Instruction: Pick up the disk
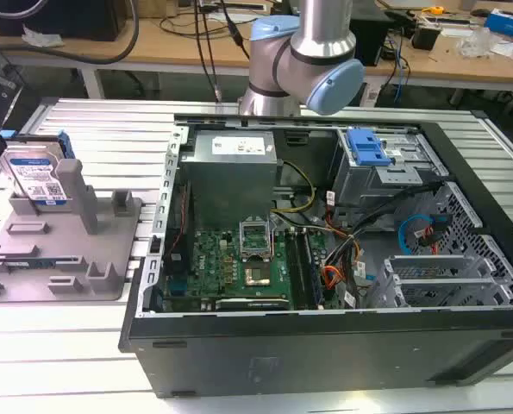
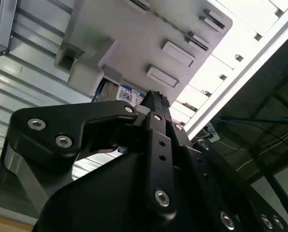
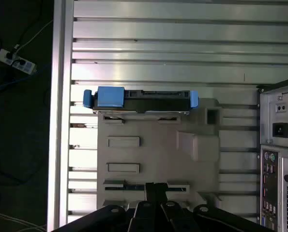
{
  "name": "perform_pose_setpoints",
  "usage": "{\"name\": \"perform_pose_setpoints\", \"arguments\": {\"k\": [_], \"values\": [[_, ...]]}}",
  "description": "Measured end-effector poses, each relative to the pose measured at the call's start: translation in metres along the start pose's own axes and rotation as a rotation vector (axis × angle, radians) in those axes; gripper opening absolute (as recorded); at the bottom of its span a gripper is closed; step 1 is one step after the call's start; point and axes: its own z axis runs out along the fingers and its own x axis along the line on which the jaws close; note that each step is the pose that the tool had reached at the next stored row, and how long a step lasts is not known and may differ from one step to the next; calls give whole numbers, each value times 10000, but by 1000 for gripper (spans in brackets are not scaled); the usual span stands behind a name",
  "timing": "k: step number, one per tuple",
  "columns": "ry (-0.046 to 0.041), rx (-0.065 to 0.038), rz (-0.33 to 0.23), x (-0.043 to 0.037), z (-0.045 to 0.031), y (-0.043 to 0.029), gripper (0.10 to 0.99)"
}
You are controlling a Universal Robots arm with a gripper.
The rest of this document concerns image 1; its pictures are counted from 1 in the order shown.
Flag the hard disk in blue carrier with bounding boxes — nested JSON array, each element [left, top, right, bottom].
[[0, 131, 74, 206]]

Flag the yellow power wires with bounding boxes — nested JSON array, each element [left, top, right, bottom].
[[271, 160, 318, 215]]

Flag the blue data wire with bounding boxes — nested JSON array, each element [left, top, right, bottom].
[[398, 214, 435, 256]]

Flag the black desktop computer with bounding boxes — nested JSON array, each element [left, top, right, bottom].
[[349, 7, 396, 68]]

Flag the orange wire bundle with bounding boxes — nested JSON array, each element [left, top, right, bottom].
[[320, 248, 365, 291]]

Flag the silver disk bay cage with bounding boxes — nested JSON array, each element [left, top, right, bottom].
[[329, 128, 449, 216]]

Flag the black RAM slots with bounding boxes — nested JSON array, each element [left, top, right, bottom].
[[285, 228, 324, 310]]

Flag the black open PC case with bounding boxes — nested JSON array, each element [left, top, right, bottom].
[[117, 112, 513, 400]]

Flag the green motherboard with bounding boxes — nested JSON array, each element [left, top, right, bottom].
[[163, 226, 326, 311]]

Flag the black wire bundle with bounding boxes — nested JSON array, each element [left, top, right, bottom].
[[320, 179, 447, 277]]

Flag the gray power supply unit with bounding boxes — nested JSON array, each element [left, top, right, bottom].
[[178, 129, 283, 229]]

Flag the black case fan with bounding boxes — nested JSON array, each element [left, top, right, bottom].
[[164, 239, 193, 298]]

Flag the CPU socket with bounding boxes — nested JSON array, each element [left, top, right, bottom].
[[243, 266, 275, 289]]

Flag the gray parts rack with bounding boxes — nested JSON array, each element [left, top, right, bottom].
[[0, 158, 145, 303]]

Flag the RAM stick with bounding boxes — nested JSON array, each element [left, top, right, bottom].
[[0, 257, 78, 269]]

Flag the metal socket cover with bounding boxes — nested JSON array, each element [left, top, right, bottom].
[[237, 219, 276, 262]]

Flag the thin blue cable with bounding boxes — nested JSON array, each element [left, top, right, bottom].
[[391, 38, 413, 104]]

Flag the small black box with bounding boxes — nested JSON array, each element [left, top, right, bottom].
[[411, 23, 441, 51]]

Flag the blue disk bay latch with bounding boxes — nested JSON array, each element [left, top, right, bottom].
[[347, 127, 391, 168]]

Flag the blue cardboard box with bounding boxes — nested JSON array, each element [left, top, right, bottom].
[[483, 8, 513, 42]]

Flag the thick black cable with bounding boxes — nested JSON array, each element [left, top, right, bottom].
[[0, 0, 141, 66]]

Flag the wooden desk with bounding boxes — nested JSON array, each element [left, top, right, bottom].
[[0, 0, 513, 92]]

